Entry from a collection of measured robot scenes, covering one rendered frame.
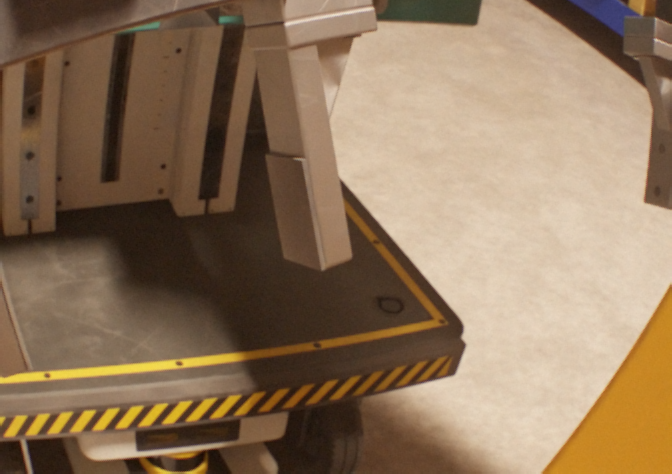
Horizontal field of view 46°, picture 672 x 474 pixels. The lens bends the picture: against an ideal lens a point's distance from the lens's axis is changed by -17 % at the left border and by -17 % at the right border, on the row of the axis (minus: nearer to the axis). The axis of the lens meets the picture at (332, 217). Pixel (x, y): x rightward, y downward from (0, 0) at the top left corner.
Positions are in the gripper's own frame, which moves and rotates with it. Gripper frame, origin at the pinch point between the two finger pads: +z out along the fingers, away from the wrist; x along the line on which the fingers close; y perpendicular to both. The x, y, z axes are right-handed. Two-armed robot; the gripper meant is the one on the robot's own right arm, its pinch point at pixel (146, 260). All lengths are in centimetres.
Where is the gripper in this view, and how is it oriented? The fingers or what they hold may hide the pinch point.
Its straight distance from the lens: 31.2
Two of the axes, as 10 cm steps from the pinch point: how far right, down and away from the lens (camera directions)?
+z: 1.6, 9.5, 2.7
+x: -8.2, 2.8, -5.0
